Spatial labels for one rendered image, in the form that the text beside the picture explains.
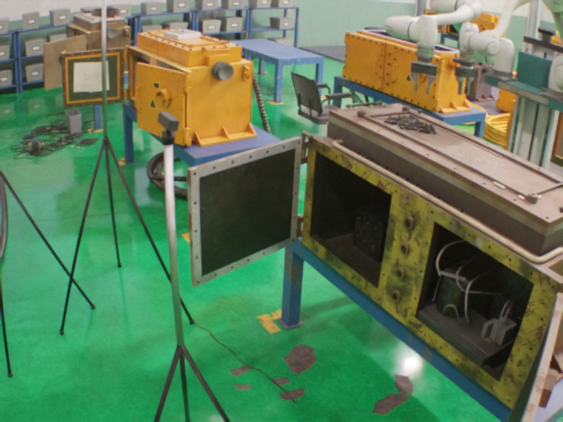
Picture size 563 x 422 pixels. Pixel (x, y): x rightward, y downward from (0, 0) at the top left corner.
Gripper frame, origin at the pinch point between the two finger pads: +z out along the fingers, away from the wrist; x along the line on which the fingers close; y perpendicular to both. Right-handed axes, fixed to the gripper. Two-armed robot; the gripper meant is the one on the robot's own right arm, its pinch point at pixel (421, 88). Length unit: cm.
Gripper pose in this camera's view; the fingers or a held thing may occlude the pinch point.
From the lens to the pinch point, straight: 277.7
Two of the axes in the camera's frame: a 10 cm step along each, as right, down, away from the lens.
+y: -2.2, 4.1, -8.8
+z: -0.5, 9.0, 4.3
